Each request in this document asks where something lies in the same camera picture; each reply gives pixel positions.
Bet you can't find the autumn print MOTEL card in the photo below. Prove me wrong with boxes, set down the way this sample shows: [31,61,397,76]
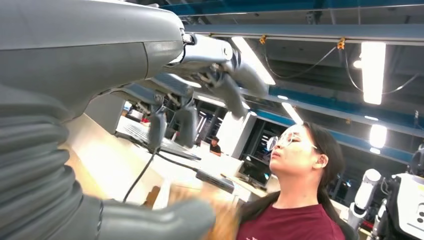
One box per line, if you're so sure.
[167,183,241,240]

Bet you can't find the distant person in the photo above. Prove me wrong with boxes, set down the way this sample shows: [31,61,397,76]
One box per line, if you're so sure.
[209,135,223,158]

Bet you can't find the dark grey laptop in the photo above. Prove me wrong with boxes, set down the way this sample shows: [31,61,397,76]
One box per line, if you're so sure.
[114,115,202,162]

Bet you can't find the long ceiling light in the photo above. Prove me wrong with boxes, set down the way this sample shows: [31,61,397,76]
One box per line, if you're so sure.
[280,101,305,126]
[231,35,277,86]

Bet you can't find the white pillar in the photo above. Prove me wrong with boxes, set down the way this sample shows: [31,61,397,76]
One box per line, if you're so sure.
[216,110,258,161]

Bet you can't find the black adapter hub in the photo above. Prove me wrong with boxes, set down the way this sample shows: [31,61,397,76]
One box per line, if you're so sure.
[194,168,236,195]

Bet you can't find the dark computer monitor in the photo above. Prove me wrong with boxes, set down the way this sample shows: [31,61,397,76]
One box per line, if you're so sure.
[237,158,272,188]

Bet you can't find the clear eyeglasses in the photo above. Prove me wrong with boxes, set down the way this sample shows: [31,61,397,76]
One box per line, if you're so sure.
[266,131,320,152]

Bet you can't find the wide ceiling light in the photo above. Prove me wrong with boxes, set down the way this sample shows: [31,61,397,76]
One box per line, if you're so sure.
[360,41,387,106]

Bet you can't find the white humanoid robot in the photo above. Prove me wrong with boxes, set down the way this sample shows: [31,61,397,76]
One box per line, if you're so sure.
[347,142,424,240]

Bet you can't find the long black power cable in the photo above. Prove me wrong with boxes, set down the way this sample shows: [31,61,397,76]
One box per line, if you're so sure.
[121,149,158,204]

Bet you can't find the black hub cable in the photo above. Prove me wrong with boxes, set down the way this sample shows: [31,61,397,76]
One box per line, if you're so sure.
[155,150,200,173]

